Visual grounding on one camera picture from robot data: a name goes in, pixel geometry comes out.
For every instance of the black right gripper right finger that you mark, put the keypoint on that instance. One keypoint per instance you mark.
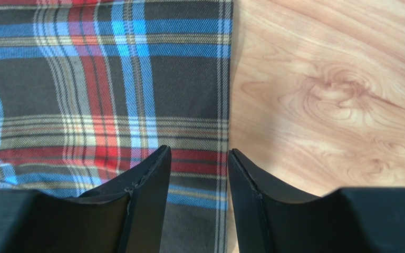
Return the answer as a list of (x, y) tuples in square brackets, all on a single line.
[(274, 216)]

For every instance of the brown blue red plaid shirt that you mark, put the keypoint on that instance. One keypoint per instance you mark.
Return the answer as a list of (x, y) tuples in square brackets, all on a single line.
[(88, 89)]

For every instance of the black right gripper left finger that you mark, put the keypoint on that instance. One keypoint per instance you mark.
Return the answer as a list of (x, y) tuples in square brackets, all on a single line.
[(125, 214)]

